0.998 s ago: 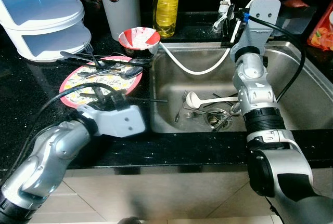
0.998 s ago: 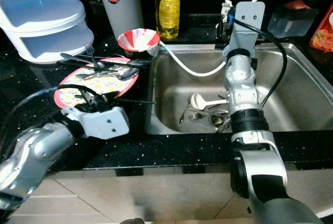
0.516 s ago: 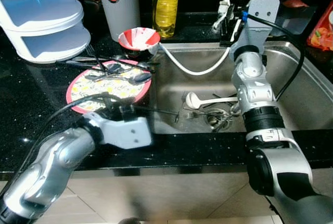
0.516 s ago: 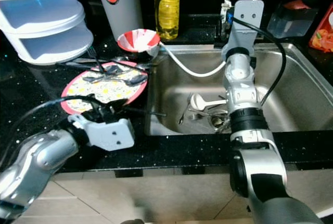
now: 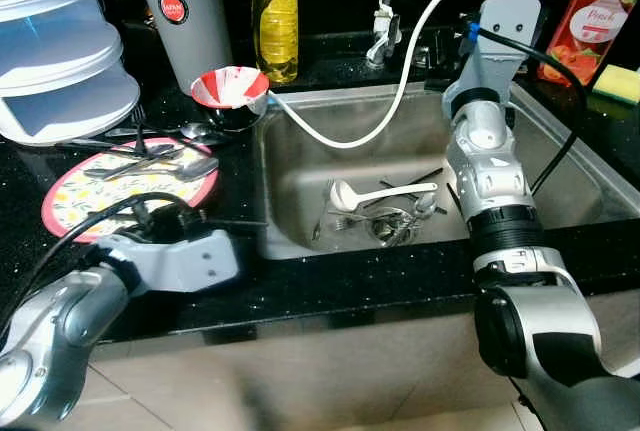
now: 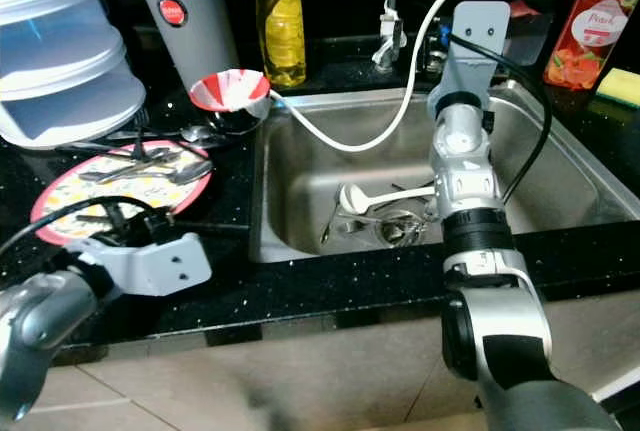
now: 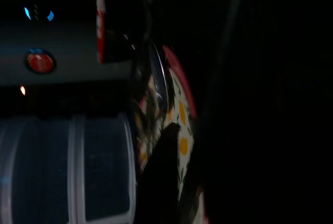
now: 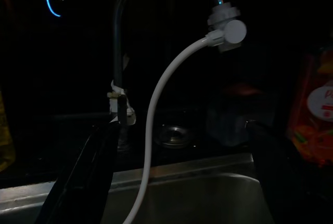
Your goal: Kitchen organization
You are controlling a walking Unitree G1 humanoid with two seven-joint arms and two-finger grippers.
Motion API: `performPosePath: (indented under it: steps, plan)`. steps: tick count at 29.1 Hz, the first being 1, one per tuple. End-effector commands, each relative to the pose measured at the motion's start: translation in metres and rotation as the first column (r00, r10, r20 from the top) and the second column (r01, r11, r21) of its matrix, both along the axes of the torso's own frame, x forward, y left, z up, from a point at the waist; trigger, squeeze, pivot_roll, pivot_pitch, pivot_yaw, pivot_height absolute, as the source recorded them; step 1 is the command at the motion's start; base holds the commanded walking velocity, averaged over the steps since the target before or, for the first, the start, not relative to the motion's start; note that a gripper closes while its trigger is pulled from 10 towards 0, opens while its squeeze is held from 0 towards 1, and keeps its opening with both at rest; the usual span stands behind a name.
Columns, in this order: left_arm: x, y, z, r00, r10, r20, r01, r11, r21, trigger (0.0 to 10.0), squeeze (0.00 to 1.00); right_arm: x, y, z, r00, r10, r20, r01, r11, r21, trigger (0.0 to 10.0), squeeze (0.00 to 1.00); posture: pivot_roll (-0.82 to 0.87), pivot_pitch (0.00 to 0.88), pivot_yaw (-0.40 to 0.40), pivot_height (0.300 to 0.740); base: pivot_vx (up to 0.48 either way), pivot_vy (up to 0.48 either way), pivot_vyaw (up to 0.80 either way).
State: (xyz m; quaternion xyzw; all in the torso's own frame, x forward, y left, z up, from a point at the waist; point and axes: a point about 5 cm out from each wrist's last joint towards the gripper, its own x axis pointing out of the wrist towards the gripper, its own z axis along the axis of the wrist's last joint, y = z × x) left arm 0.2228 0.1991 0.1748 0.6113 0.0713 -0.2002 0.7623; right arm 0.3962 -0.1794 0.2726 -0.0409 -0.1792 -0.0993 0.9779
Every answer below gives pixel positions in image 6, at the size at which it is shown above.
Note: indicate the floral plate with pink rim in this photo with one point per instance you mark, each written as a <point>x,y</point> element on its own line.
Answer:
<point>80,191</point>

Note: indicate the silver metal spoon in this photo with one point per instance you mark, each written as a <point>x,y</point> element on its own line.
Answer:
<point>195,133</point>
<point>195,169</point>

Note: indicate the red and white bowl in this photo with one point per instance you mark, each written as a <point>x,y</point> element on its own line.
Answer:
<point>228,88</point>

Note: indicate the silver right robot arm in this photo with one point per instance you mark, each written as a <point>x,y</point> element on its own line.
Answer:
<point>465,166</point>

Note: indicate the chrome faucet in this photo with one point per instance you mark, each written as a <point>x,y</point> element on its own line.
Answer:
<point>388,26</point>

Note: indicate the silver metal fork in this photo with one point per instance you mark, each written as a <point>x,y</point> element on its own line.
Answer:
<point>345,223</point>
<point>140,159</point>

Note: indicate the clear plastic container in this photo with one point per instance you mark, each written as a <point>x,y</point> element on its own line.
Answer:
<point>528,36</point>

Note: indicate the dark metal fork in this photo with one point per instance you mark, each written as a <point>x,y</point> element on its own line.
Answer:
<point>141,129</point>

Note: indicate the red peach refill pouch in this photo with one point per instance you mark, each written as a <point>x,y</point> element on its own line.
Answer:
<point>595,31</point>

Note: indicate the yellow liquid bottle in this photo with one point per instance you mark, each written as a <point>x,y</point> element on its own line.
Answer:
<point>280,36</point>

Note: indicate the white ladle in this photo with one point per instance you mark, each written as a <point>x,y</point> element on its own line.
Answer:
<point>352,198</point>

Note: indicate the metal sink drain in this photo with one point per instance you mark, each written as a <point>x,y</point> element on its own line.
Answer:
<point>397,229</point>

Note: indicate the yellow sponge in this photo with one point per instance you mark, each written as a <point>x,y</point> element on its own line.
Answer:
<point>620,88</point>

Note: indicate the white tiered plastic container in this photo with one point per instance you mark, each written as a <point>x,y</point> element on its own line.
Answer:
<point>60,61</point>

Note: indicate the grey thermos with red label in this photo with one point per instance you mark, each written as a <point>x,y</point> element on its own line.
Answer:
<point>195,46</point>

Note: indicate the stainless steel sink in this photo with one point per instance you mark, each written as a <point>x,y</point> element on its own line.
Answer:
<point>580,191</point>

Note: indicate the beige under-counter cabinet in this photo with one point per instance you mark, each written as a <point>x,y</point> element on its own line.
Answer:
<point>310,326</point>

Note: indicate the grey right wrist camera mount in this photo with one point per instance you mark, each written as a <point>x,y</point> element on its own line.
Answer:
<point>475,51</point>

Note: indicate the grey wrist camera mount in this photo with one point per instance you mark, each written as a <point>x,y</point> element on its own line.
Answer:
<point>165,263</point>
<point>475,51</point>

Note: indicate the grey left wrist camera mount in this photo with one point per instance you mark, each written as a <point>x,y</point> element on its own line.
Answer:
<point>165,263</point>

